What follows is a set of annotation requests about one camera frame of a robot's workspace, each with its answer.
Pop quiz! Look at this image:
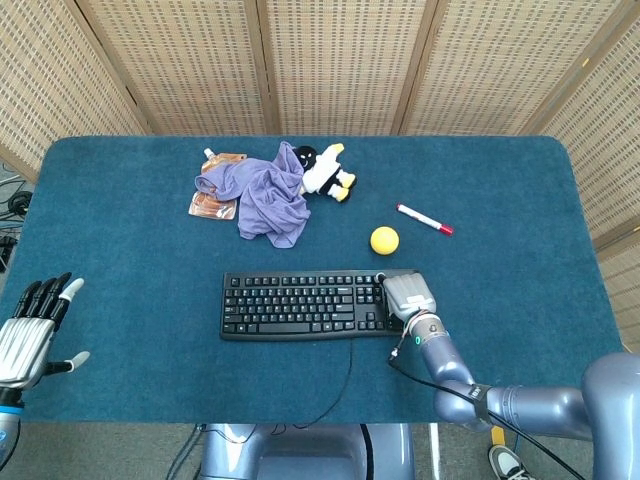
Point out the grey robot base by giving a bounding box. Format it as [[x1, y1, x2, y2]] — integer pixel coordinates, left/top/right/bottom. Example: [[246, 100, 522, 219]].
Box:
[[197, 423, 416, 480]]

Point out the thick black base cable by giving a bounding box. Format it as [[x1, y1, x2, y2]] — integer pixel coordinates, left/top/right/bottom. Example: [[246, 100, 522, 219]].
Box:
[[359, 423, 377, 480]]

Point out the blue table mat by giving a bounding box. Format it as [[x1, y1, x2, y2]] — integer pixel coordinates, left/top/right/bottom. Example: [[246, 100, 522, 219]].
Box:
[[2, 135, 626, 425]]

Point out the bamboo folding screen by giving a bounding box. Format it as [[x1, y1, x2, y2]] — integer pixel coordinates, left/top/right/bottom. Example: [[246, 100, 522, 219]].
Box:
[[0, 0, 640, 351]]

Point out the yellow ball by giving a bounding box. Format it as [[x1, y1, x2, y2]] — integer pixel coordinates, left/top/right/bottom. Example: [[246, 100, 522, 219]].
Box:
[[369, 226, 401, 257]]

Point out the black white plush toy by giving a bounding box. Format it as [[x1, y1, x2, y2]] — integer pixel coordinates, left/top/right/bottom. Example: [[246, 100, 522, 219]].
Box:
[[293, 143, 359, 204]]

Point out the purple cloth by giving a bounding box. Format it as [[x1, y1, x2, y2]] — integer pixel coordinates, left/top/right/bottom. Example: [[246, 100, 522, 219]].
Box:
[[194, 141, 312, 250]]

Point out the orange spouted pouch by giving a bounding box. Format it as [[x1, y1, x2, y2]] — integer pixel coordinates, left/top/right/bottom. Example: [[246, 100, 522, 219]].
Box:
[[188, 147, 249, 220]]

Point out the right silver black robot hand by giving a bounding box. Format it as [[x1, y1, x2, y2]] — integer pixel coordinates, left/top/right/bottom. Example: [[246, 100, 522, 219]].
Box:
[[374, 271, 439, 321]]

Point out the white red marker pen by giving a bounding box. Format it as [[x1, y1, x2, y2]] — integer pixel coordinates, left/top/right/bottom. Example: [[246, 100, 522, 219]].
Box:
[[396, 203, 455, 237]]

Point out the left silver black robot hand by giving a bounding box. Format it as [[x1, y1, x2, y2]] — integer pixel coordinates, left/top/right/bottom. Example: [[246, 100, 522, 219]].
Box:
[[0, 271, 92, 390]]

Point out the black computer keyboard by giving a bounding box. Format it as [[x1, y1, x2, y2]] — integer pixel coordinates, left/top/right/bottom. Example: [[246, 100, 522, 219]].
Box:
[[219, 269, 426, 343]]

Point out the black floor cable bundle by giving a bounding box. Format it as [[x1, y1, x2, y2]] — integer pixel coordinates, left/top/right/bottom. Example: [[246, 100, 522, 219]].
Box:
[[0, 177, 35, 224]]

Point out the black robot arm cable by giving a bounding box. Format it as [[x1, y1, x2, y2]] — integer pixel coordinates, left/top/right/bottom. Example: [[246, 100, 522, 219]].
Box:
[[387, 344, 586, 480]]

